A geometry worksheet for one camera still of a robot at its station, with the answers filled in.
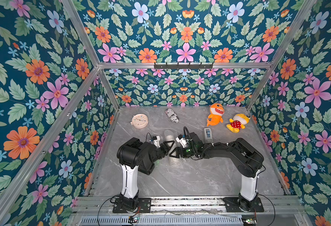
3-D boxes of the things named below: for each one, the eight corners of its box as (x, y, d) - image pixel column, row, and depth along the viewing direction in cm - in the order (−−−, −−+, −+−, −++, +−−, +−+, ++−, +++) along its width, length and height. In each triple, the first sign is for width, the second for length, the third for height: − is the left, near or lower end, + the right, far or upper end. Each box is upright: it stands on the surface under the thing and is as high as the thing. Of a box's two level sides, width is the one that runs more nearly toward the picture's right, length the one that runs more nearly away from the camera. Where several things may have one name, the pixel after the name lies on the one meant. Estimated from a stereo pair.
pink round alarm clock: (130, 128, 108) (129, 126, 106) (133, 116, 116) (132, 113, 114) (147, 128, 108) (146, 126, 106) (149, 116, 116) (148, 113, 114)
